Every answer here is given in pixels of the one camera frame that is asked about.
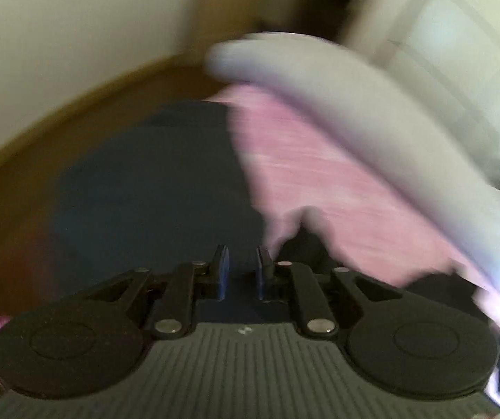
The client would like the pink rose blanket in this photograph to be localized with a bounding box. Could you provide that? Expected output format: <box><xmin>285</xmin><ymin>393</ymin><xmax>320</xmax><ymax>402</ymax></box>
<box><xmin>208</xmin><ymin>84</ymin><xmax>500</xmax><ymax>413</ymax></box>

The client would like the white panelled furniture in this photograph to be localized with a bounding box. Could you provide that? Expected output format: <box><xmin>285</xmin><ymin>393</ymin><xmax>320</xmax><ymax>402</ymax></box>
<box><xmin>341</xmin><ymin>0</ymin><xmax>500</xmax><ymax>171</ymax></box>

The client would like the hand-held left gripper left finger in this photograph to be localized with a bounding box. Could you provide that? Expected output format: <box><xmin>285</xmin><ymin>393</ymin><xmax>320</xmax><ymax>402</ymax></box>
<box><xmin>76</xmin><ymin>244</ymin><xmax>231</xmax><ymax>340</ymax></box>

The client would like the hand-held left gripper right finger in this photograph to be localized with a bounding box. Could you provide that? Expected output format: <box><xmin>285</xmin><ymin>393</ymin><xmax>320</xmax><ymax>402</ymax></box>
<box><xmin>254</xmin><ymin>245</ymin><xmax>404</xmax><ymax>339</ymax></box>

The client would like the dark blue cloth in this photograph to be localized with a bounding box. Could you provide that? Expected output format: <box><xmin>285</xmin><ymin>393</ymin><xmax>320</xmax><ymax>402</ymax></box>
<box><xmin>51</xmin><ymin>100</ymin><xmax>277</xmax><ymax>315</ymax></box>

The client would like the grey quilted pillow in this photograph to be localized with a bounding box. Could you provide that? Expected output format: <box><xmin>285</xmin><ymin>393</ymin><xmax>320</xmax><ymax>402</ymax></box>
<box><xmin>204</xmin><ymin>31</ymin><xmax>500</xmax><ymax>304</ymax></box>

